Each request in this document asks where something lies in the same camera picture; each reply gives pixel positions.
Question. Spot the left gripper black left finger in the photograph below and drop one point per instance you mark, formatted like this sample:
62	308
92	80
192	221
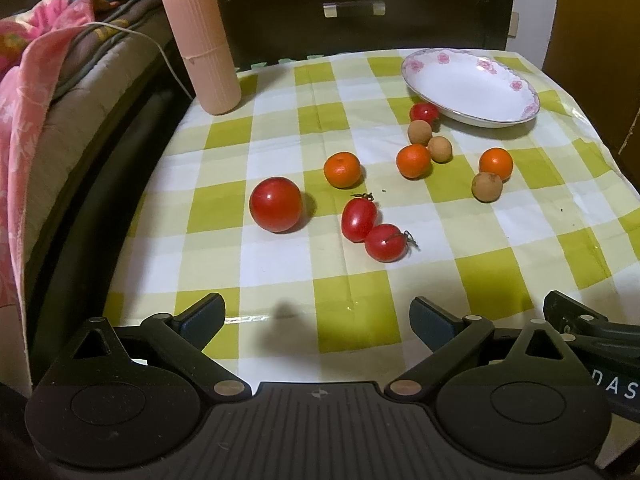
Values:
179	341

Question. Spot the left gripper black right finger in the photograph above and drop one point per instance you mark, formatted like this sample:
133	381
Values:
454	342

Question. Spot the red cherry tomato with stem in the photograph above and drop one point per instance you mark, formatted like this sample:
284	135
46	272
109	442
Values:
387	243

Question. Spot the red cherry tomato elongated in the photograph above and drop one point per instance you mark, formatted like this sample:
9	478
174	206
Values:
358	217

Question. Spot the brown longan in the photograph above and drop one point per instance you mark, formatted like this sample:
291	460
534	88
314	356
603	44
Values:
440	149
419	132
487	187

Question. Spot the large red tomato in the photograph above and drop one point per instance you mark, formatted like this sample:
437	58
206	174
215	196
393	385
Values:
276	204

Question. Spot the orange mandarin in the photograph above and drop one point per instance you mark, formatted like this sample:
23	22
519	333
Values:
342	170
414	161
496	161

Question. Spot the green white checkered tablecloth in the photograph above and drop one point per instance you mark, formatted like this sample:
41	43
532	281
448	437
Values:
309	305

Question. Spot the white floral porcelain plate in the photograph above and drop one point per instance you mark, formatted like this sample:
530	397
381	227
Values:
470	88

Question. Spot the green foam mat edge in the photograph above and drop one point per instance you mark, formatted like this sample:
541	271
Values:
281	61

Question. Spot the brown striped mattress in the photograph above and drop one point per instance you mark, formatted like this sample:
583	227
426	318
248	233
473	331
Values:
102	64

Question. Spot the brown wooden door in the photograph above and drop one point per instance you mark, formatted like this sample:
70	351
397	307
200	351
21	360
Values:
594	55

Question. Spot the pink ribbed cylindrical container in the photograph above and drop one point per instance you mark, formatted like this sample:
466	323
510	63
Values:
203	45

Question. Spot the dark wooden drawer cabinet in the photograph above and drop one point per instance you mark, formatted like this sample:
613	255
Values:
269	30

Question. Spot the pink floral blanket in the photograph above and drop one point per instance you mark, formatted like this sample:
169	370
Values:
34	44

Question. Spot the silver drawer handle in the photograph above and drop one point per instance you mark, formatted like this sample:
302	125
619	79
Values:
354	9

